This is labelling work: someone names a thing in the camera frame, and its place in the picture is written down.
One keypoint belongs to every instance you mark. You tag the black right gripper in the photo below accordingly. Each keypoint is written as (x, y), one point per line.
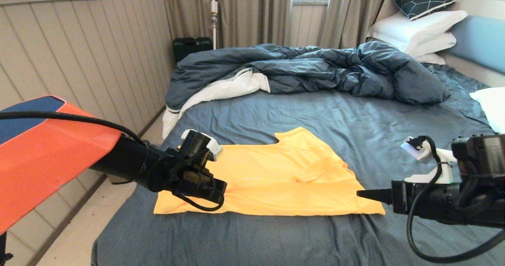
(426, 201)

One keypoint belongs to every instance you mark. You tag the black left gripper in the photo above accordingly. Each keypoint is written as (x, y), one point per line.
(201, 185)

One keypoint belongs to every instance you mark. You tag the yellow printed t-shirt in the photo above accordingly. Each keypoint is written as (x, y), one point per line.
(284, 179)

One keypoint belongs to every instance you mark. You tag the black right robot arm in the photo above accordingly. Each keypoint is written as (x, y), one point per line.
(481, 155)

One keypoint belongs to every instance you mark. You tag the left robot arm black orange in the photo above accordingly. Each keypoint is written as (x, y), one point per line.
(59, 159)

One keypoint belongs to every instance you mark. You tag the dark blue bed sheet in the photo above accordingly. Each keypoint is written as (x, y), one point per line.
(355, 120)

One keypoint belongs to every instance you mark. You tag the dark green hard case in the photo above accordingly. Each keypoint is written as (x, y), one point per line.
(191, 47)

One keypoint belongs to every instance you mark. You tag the dark blue duvet white lining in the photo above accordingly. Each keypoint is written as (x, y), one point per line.
(315, 70)

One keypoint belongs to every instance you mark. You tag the large white pillow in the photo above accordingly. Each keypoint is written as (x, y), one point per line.
(412, 28)

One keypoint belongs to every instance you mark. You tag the beige curtain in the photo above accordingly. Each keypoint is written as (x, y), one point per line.
(351, 13)
(252, 13)

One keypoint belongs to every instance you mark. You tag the white stick vacuum cleaner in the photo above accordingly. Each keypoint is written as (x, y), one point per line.
(214, 6)

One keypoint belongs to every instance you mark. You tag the blue padded headboard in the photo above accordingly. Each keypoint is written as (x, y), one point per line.
(483, 43)

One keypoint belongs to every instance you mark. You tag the dark geometric patterned cushion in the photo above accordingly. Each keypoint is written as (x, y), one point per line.
(418, 0)

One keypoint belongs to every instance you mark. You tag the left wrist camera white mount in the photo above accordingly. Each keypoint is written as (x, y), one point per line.
(215, 149)

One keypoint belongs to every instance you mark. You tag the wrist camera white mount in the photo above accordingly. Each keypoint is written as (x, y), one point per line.
(442, 167)
(215, 149)

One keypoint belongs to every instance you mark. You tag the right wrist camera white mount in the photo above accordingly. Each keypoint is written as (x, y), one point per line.
(442, 167)

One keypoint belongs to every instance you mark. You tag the beige headboard frame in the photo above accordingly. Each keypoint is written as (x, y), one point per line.
(479, 72)

